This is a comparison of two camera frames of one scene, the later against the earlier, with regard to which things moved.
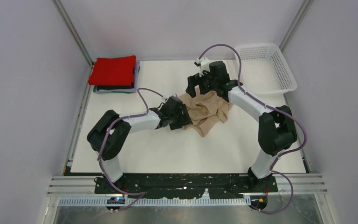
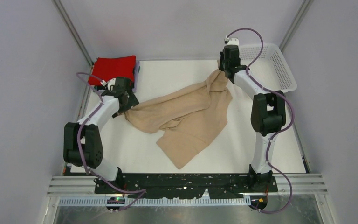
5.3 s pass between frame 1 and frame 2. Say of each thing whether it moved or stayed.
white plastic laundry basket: stayed
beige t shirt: moved
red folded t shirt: stayed
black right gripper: moved
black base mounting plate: stayed
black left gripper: moved
